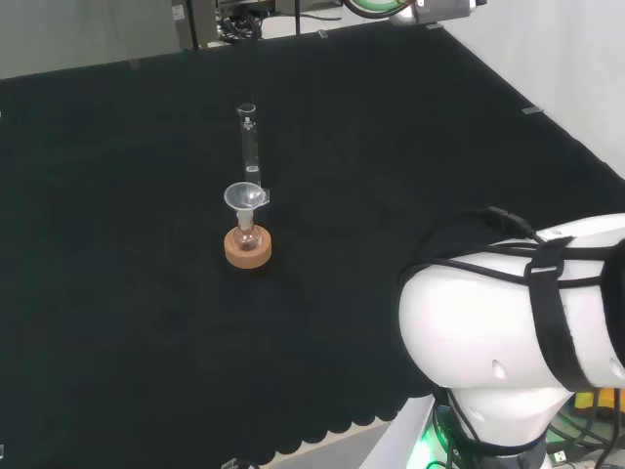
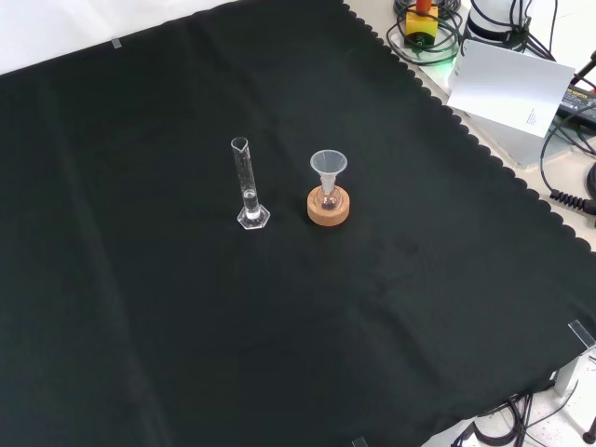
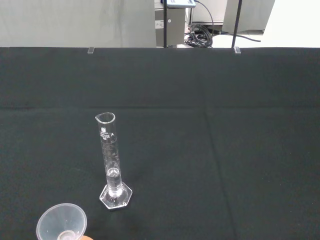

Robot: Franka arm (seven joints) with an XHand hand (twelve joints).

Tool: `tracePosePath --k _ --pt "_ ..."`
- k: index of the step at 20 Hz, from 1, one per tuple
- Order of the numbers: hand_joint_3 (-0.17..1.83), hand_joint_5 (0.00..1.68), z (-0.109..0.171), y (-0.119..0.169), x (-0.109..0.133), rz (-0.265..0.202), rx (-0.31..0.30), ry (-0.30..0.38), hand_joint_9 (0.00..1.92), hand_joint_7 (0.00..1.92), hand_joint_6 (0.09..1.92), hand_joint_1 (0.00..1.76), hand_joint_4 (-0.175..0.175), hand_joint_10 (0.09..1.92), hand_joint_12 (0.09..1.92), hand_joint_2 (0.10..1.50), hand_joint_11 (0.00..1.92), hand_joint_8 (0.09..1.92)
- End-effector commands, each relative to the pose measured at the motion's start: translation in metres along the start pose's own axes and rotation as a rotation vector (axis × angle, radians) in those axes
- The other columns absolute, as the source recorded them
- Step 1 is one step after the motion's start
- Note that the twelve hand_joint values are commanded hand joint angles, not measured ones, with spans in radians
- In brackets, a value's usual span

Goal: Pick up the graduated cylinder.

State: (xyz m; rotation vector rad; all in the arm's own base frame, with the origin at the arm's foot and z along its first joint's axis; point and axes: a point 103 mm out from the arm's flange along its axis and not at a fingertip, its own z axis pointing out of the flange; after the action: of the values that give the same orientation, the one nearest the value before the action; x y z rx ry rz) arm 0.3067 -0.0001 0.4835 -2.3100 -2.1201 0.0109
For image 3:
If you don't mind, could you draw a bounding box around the black bench cloth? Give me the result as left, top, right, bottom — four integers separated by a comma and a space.
0, 46, 320, 240

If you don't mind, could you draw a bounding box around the grey metal cabinet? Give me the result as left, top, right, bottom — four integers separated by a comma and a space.
154, 6, 194, 49

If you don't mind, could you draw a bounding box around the black tripod leg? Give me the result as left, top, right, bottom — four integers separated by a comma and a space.
230, 0, 243, 49
162, 0, 168, 49

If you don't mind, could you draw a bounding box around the blue-grey device box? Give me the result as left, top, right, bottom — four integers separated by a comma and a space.
165, 0, 198, 9

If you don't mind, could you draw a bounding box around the white floor cabinet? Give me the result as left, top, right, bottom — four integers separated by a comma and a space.
221, 0, 276, 34

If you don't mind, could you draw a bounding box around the translucent plastic funnel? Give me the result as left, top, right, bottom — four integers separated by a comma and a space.
36, 203, 88, 240

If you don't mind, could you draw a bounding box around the black cable bundle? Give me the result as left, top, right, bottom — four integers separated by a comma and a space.
184, 0, 262, 49

